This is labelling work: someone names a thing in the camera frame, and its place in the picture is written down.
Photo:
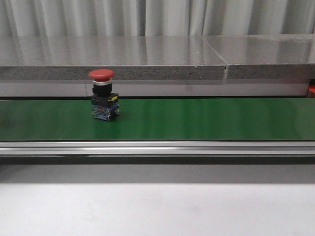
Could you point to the red push button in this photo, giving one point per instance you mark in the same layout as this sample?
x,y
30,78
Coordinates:
x,y
104,102

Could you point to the green conveyor belt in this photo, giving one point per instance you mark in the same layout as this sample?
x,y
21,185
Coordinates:
x,y
161,119

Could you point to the grey stone counter slab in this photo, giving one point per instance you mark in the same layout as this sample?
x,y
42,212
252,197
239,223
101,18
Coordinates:
x,y
131,58

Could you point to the grey stone slab right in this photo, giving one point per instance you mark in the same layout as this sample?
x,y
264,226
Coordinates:
x,y
286,56

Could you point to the red object at right edge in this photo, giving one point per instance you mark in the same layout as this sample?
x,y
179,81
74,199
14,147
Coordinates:
x,y
311,91

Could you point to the white curtain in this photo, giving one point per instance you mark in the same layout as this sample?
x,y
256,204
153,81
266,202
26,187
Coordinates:
x,y
155,17

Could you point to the aluminium conveyor frame rail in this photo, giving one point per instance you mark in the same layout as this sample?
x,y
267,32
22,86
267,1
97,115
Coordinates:
x,y
160,148

